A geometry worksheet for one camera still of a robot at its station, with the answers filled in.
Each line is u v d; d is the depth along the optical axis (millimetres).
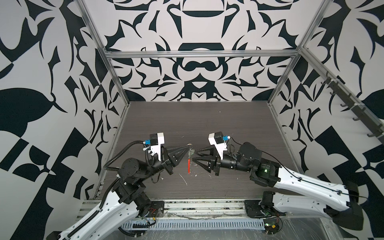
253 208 743
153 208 741
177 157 542
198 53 892
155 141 483
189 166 567
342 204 406
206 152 566
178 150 527
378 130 497
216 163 500
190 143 540
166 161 489
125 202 484
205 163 536
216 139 495
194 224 649
